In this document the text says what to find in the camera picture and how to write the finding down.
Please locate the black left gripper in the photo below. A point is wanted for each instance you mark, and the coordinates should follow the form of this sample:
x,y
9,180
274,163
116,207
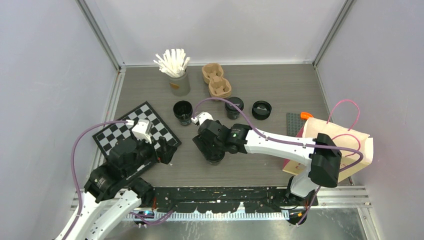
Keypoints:
x,y
165,154

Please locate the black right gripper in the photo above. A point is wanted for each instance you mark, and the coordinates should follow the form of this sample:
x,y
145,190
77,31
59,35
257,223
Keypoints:
x,y
202,142

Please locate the black coffee lid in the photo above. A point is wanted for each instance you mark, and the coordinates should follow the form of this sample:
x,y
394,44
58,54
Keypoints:
x,y
234,102
215,159

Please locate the brown cardboard cup carrier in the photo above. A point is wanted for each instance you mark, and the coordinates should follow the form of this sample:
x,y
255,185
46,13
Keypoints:
x,y
218,86

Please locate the paper bag with pink handles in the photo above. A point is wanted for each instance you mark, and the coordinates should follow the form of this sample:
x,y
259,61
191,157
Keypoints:
x,y
342,137

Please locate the single black coffee cup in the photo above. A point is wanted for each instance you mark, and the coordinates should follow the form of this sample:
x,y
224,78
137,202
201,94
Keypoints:
x,y
232,115

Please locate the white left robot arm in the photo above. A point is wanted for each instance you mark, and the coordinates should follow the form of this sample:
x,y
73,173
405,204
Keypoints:
x,y
115,188

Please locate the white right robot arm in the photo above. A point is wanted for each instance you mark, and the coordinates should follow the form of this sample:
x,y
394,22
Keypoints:
x,y
318,155

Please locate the stack of black cups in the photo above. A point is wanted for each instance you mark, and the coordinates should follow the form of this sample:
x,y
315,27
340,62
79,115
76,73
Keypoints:
x,y
183,111

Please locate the grey straw holder cup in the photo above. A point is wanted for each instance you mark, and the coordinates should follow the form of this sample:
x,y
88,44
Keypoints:
x,y
180,86

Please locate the grey lego baseplate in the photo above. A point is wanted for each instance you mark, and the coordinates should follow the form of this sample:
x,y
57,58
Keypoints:
x,y
294,124

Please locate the white paper straws bundle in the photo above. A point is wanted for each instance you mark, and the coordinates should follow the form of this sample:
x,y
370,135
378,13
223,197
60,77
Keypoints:
x,y
173,62

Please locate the orange small object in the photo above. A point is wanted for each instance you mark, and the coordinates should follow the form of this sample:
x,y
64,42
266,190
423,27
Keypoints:
x,y
305,116

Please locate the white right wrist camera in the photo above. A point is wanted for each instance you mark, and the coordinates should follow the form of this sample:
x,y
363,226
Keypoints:
x,y
201,117

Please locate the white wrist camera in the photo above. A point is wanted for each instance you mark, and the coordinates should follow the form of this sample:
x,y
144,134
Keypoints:
x,y
140,129
201,117

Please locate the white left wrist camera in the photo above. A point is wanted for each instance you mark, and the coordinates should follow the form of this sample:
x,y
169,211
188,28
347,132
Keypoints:
x,y
140,129

